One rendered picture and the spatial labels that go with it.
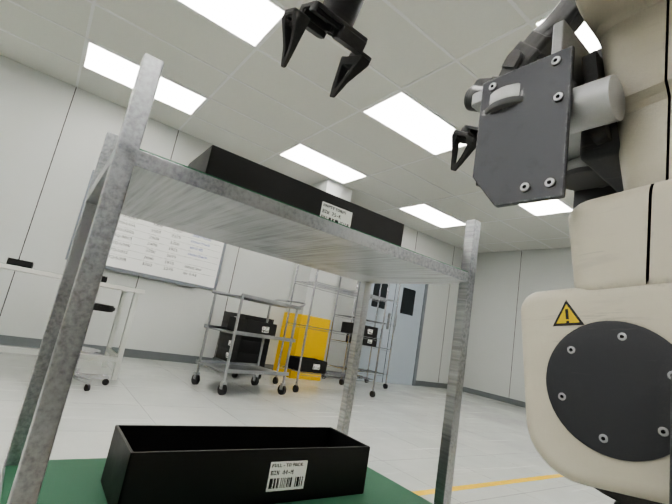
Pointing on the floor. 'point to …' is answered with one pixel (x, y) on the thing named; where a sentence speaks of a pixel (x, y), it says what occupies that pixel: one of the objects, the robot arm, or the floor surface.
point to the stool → (93, 352)
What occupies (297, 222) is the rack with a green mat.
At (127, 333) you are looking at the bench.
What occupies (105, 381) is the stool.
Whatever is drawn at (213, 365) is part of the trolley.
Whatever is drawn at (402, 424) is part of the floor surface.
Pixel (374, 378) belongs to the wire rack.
